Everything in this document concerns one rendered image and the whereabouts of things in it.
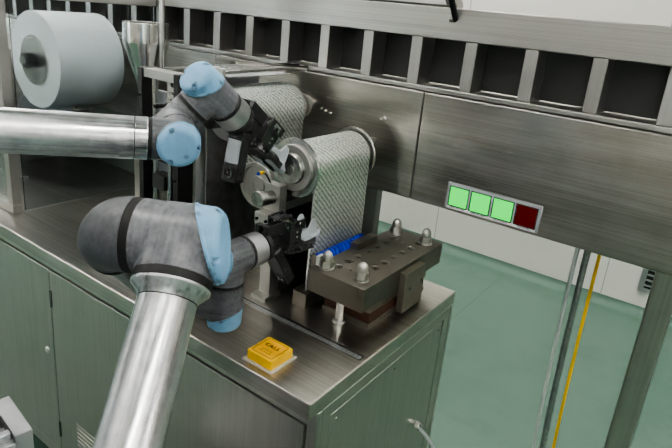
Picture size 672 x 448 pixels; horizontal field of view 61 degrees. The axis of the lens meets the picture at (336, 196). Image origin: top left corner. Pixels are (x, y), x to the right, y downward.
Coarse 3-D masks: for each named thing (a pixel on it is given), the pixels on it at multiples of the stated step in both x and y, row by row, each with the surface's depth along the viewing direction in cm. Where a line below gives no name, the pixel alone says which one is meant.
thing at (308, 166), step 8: (296, 152) 137; (304, 152) 136; (304, 160) 136; (304, 168) 136; (312, 168) 136; (280, 176) 142; (304, 176) 137; (312, 176) 137; (288, 184) 141; (296, 184) 139; (304, 184) 137
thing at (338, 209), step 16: (320, 192) 140; (336, 192) 146; (352, 192) 152; (320, 208) 142; (336, 208) 148; (352, 208) 154; (320, 224) 144; (336, 224) 150; (352, 224) 157; (320, 240) 146; (336, 240) 152
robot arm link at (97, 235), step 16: (96, 208) 84; (112, 208) 83; (80, 224) 87; (96, 224) 82; (112, 224) 81; (80, 240) 85; (96, 240) 82; (112, 240) 81; (96, 256) 83; (112, 256) 82; (112, 272) 91
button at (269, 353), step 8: (256, 344) 124; (264, 344) 124; (272, 344) 124; (280, 344) 125; (248, 352) 122; (256, 352) 121; (264, 352) 121; (272, 352) 121; (280, 352) 122; (288, 352) 123; (256, 360) 121; (264, 360) 119; (272, 360) 119; (280, 360) 121; (272, 368) 119
